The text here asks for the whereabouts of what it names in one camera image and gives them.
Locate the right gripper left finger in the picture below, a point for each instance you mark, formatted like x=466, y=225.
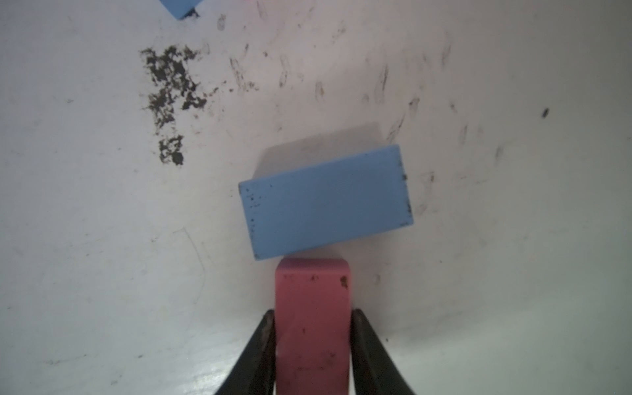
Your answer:
x=254, y=371

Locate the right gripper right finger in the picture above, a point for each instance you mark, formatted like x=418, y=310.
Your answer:
x=373, y=369

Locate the pink block cluster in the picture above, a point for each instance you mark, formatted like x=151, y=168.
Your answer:
x=313, y=326

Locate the blue block cluster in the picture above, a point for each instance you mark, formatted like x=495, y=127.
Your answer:
x=327, y=203

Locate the blue block far right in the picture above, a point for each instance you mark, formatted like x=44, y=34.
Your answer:
x=180, y=9

